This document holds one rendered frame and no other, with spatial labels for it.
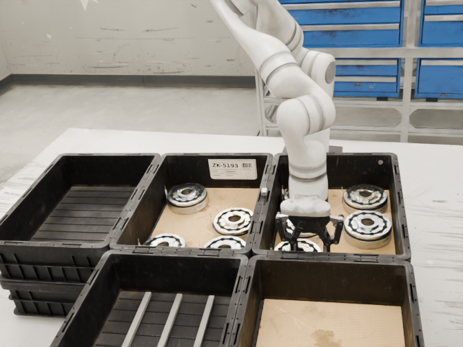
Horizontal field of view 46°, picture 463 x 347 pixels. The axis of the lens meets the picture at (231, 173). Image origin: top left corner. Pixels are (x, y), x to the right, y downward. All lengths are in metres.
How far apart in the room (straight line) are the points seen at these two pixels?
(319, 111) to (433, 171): 0.85
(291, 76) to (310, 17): 2.08
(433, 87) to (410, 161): 1.38
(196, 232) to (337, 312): 0.41
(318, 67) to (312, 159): 0.49
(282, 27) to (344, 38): 1.85
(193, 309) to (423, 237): 0.66
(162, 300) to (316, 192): 0.39
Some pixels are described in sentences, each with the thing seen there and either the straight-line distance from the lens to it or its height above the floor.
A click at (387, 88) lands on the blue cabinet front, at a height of 0.37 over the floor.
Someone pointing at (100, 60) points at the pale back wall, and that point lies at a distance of 4.68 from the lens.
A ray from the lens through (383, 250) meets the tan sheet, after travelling 1.22.
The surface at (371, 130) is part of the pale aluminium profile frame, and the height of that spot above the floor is 0.12.
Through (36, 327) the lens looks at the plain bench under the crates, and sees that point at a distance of 1.39.
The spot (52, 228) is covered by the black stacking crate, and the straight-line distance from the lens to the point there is 1.46.
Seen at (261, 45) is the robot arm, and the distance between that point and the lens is 1.03.
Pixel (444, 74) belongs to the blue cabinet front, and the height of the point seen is 0.46.
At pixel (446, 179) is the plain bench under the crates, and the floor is 0.70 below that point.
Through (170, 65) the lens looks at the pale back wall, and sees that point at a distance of 4.40.
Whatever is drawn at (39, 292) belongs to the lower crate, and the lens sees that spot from 1.35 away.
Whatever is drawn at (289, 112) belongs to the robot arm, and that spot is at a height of 1.21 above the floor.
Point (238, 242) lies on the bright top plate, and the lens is 1.21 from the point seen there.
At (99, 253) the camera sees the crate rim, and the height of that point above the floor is 0.92.
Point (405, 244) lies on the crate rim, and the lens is 1.09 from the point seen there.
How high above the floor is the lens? 1.61
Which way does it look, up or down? 31 degrees down
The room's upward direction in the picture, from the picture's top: 7 degrees counter-clockwise
